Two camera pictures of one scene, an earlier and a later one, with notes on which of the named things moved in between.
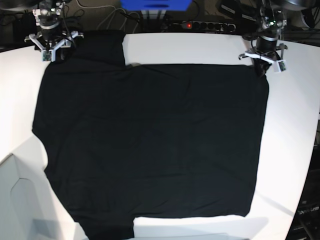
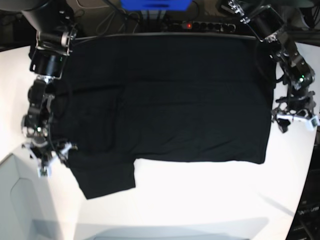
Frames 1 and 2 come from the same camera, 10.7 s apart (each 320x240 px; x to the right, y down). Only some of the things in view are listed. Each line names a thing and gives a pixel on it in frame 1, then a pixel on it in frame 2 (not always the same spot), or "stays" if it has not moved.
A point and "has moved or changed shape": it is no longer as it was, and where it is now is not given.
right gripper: (261, 64) → (299, 105)
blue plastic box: (156, 5) stays
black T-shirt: (128, 141) has moved or changed shape
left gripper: (66, 40) → (43, 149)
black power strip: (215, 26) stays
